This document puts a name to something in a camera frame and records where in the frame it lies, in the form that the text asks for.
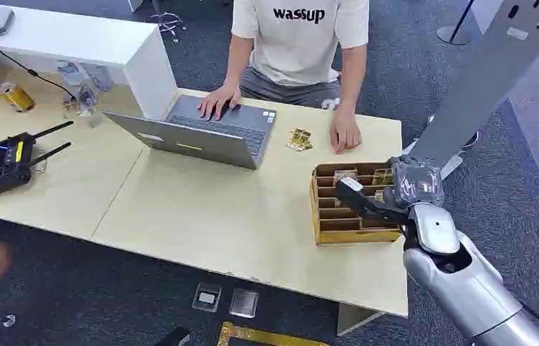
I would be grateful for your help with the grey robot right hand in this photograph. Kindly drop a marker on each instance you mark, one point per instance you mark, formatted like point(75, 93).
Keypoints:
point(417, 184)

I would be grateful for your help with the black object on floor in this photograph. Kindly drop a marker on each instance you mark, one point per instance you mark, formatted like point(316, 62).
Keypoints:
point(174, 337)

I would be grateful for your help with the black remote controller with antennas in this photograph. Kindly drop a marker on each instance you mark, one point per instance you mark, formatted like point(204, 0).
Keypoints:
point(4, 164)

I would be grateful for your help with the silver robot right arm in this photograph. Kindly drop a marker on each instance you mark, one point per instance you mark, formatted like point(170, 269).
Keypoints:
point(465, 286)

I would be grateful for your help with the person's right hand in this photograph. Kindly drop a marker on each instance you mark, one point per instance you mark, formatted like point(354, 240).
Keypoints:
point(219, 101)

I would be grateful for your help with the gold drink can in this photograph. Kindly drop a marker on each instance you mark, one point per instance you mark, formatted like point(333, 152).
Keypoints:
point(16, 96)

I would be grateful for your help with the grey metal stand panel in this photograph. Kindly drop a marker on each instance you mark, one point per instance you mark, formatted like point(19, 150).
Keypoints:
point(484, 76)

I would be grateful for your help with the person's left hand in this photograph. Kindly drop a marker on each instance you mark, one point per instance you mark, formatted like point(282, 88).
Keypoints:
point(345, 132)

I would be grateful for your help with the wooden card box with slots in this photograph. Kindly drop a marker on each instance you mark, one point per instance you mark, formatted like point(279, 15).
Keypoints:
point(341, 224)

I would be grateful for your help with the white shelf box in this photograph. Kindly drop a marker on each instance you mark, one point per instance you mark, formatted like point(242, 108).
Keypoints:
point(107, 43)

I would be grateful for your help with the table leg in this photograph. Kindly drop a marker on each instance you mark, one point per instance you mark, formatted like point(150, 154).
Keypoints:
point(353, 319)

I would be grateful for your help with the clear card case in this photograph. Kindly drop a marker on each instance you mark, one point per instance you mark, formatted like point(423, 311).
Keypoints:
point(244, 303)
point(207, 297)

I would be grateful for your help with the gold framed black mat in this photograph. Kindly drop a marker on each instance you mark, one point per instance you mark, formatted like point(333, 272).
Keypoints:
point(250, 335)

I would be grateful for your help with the pile of gold cards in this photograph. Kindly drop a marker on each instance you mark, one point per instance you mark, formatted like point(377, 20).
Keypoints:
point(299, 139)

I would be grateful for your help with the round floor stand base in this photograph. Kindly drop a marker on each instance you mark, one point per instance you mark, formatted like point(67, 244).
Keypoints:
point(453, 34)

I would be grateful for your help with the clear plastic bag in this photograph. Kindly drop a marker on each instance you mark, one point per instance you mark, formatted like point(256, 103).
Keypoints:
point(83, 88)

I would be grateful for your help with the grey open laptop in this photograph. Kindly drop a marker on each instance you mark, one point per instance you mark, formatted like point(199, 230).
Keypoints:
point(212, 133)

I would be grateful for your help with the gold card in box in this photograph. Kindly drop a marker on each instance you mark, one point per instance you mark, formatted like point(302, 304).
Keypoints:
point(379, 196)
point(345, 175)
point(383, 177)

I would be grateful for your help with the person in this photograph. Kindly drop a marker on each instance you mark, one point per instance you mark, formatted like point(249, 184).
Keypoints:
point(298, 43)

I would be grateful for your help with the person's hand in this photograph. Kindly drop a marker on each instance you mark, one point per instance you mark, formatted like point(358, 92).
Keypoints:
point(345, 132)
point(219, 101)

